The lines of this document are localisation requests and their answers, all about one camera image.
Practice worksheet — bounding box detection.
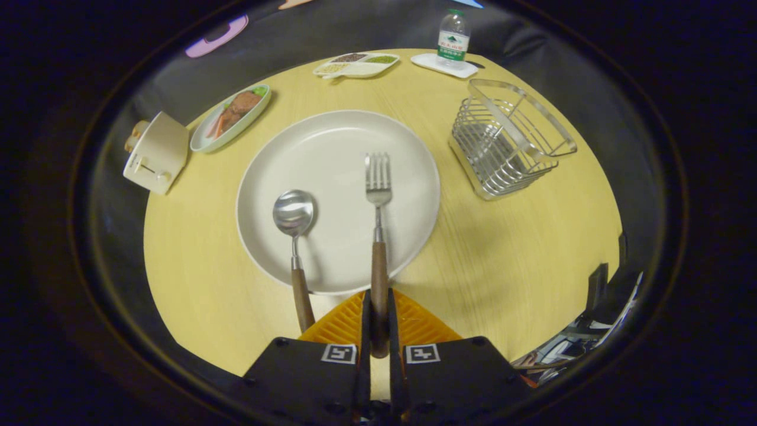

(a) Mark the metal wire basket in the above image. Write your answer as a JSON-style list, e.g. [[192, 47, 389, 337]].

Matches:
[[449, 79, 578, 201]]

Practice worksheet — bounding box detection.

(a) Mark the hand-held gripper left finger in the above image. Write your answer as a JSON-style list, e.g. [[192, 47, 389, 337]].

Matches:
[[228, 289, 372, 424]]

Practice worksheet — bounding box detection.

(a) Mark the large white round plate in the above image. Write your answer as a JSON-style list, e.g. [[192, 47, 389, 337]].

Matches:
[[236, 110, 441, 296]]

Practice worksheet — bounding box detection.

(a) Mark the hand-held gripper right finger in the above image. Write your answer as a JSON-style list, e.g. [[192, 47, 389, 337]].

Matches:
[[388, 288, 533, 424]]

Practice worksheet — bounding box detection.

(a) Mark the white divided food tray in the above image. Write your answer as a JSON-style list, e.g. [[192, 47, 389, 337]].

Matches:
[[313, 52, 401, 80]]

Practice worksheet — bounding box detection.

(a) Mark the wooden-handled metal spoon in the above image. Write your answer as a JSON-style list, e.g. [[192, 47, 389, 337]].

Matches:
[[272, 189, 317, 334]]

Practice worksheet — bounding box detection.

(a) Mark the small white rectangular tray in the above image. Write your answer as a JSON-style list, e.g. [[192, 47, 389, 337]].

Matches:
[[410, 53, 479, 79]]

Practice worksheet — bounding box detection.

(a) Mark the green oval plate with food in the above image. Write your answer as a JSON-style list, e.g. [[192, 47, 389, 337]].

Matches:
[[189, 84, 273, 154]]

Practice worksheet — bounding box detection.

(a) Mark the cream toaster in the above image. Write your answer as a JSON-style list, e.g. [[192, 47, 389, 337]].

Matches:
[[122, 111, 190, 196]]

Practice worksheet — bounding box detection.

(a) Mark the clear plastic water bottle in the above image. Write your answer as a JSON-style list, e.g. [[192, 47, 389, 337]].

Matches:
[[437, 8, 471, 70]]

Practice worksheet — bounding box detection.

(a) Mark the wooden-handled metal fork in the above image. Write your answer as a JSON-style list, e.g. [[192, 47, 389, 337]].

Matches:
[[364, 152, 393, 359]]

